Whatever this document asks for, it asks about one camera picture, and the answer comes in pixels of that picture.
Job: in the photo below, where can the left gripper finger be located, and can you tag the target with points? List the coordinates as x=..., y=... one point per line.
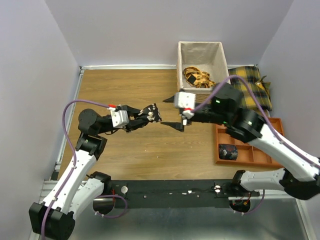
x=136, y=113
x=136, y=124

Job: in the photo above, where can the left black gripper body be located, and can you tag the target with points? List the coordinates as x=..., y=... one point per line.
x=105, y=128

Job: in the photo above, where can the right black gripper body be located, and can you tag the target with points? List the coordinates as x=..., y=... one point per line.
x=206, y=114

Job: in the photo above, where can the black floral tie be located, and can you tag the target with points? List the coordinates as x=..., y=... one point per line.
x=150, y=114

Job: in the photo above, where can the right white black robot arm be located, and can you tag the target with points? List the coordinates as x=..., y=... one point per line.
x=245, y=137

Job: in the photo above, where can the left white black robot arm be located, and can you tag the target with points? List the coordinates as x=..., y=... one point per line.
x=55, y=217

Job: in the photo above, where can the orange patterned tie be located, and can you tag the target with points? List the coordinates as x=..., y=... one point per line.
x=198, y=78

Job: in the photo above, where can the yellow plaid shirt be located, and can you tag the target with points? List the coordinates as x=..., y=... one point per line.
x=259, y=87

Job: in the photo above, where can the wicker basket with liner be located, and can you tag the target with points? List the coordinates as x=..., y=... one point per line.
x=207, y=56

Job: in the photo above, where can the orange compartment tray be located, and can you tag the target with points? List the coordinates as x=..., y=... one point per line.
x=247, y=154

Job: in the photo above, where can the rolled dark floral tie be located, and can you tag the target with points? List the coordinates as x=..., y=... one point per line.
x=227, y=152

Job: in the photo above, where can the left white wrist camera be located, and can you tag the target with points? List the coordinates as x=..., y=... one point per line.
x=119, y=116

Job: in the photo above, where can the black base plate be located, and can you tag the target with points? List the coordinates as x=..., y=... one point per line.
x=164, y=194

